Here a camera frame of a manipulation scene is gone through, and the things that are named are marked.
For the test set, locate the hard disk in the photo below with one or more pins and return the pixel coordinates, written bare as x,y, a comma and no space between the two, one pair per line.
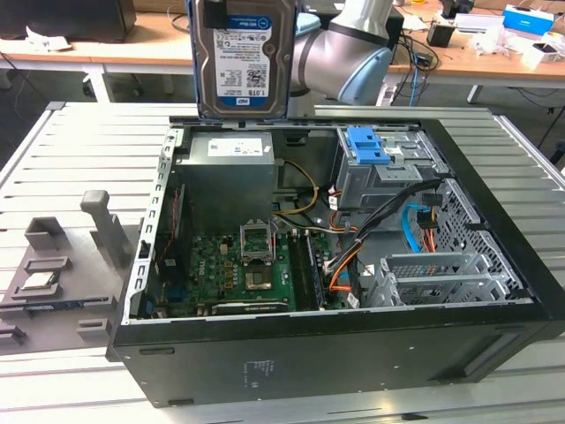
240,62

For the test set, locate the green motherboard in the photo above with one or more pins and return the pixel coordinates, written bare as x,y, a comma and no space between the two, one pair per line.
212,274

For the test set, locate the grey power supply unit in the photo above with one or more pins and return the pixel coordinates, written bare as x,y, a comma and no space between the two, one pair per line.
229,176

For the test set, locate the grey parts rack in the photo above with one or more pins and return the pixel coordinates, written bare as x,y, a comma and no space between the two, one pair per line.
66,282

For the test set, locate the small black box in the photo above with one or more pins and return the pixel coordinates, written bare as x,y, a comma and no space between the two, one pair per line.
440,34

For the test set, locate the metal disk bay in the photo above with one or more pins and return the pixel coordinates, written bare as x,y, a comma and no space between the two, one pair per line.
424,282

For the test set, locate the black desktop computer box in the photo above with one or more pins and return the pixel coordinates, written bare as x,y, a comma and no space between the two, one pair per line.
396,31

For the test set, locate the silver CPU chip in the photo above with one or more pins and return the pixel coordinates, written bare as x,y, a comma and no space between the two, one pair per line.
39,280

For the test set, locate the RAM stick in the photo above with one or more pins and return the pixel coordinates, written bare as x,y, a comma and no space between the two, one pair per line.
57,305

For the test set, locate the white power strip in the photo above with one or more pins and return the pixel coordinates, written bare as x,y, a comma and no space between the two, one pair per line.
388,95

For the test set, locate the CPU socket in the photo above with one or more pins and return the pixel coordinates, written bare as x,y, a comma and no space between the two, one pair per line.
260,279

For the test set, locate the black open PC case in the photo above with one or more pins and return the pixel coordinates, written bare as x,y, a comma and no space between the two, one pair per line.
309,358

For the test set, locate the metal drive cage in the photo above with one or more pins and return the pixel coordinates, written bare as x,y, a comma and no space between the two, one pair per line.
366,185

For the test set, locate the large black case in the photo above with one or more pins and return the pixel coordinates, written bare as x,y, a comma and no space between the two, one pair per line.
66,20

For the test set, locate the wooden desk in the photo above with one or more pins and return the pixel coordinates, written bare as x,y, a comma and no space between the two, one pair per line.
145,48

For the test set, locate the black RAM slot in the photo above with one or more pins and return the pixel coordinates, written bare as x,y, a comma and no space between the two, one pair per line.
314,274
298,274

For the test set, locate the blue cardboard box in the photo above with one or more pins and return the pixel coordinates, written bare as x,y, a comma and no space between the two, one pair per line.
527,18

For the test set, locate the black graphics card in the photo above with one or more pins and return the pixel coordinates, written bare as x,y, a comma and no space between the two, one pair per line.
249,308

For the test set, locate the white small box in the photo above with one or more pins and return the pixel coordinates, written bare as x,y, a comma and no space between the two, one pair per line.
540,52

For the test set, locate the blue plastic drive latch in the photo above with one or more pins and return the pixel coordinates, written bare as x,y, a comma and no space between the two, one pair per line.
363,146

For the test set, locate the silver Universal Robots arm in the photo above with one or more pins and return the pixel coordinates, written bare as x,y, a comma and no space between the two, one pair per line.
326,53

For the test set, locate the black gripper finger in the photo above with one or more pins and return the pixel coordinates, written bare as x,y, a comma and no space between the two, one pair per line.
215,13

